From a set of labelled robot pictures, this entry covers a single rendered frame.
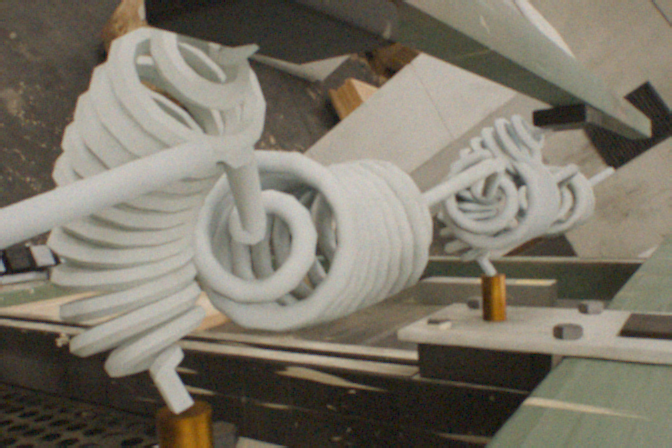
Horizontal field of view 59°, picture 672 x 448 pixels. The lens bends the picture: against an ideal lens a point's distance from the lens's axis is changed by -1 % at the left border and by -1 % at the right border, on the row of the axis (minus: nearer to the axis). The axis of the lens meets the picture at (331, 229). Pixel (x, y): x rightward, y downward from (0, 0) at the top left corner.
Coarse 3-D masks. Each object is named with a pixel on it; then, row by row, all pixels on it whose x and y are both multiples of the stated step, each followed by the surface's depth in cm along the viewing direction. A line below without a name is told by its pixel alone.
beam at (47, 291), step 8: (40, 280) 134; (24, 288) 121; (32, 288) 123; (40, 288) 124; (48, 288) 125; (56, 288) 127; (0, 296) 117; (8, 296) 118; (16, 296) 120; (24, 296) 121; (32, 296) 122; (40, 296) 124; (48, 296) 125; (56, 296) 127; (64, 296) 128; (0, 304) 117; (8, 304) 118; (16, 304) 120
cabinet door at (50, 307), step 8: (72, 296) 128; (80, 296) 127; (88, 296) 127; (200, 296) 118; (24, 304) 120; (32, 304) 120; (40, 304) 119; (48, 304) 119; (56, 304) 120; (208, 304) 110; (32, 312) 112; (40, 312) 111; (48, 312) 111; (56, 312) 110; (120, 312) 106; (208, 312) 100; (216, 312) 99; (104, 320) 100; (208, 320) 96; (216, 320) 98; (224, 320) 100; (200, 328) 95
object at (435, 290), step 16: (416, 288) 107; (432, 288) 106; (448, 288) 104; (464, 288) 102; (480, 288) 101; (512, 288) 98; (528, 288) 97; (544, 288) 95; (512, 304) 98; (528, 304) 97; (544, 304) 95
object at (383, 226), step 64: (448, 0) 16; (512, 64) 22; (576, 64) 30; (640, 128) 55; (64, 192) 12; (128, 192) 12; (256, 192) 16; (320, 192) 21; (384, 192) 24; (448, 192) 29; (512, 192) 36; (576, 192) 53; (256, 256) 26; (384, 256) 23; (256, 320) 20; (320, 320) 21
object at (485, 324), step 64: (512, 128) 37; (576, 128) 37; (0, 320) 72; (64, 320) 70; (448, 320) 38; (512, 320) 40; (576, 320) 39; (64, 384) 64; (128, 384) 58; (192, 384) 53; (256, 384) 49; (320, 384) 45; (384, 384) 42; (448, 384) 40; (512, 384) 38
